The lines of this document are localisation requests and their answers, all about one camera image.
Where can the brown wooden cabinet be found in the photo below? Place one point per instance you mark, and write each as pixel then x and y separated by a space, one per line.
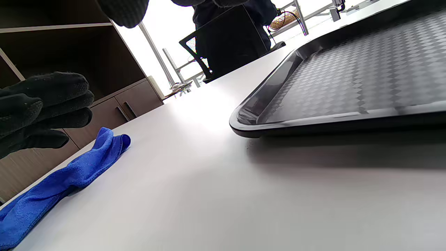
pixel 69 48

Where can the person's right hand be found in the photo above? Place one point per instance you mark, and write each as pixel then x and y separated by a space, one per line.
pixel 38 104

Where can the black plastic tray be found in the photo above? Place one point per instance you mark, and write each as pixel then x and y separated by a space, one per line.
pixel 348 76

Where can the black office chair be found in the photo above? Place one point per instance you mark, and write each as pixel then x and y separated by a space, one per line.
pixel 202 59

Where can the blue rectangular towel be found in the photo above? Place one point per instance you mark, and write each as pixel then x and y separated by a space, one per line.
pixel 69 174

